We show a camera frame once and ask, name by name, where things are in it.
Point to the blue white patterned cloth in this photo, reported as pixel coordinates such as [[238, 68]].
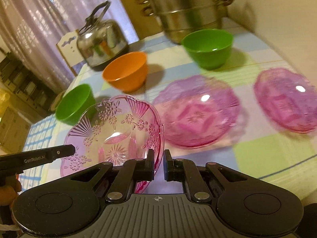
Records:
[[39, 137]]

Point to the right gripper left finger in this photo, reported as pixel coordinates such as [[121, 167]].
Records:
[[123, 179]]

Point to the checkered pastel tablecloth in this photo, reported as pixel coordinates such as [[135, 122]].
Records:
[[255, 145]]

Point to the person's left hand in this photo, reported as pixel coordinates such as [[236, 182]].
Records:
[[9, 193]]

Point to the lilac sheer curtain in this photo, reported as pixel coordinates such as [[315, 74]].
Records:
[[32, 28]]

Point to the white wooden chair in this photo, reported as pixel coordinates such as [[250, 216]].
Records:
[[67, 47]]

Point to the small green plastic bowl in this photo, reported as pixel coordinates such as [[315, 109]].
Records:
[[74, 104]]

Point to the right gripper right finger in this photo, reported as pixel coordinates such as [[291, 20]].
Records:
[[186, 172]]

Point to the round wooden stool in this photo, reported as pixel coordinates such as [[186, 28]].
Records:
[[56, 101]]

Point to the dark stacked crates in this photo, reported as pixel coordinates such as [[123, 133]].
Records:
[[25, 85]]

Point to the cardboard box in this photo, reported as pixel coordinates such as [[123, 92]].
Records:
[[14, 132]]

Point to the stainless steel kettle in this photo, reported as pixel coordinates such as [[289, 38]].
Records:
[[101, 41]]

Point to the pink glass plate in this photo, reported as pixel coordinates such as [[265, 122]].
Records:
[[197, 111], [114, 130], [287, 98]]

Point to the stainless steel steamer pot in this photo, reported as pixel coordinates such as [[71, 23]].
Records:
[[179, 18]]

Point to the orange plastic bowl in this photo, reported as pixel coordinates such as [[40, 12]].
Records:
[[128, 72]]

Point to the large green plastic bowl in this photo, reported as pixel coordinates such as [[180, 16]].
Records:
[[209, 48]]

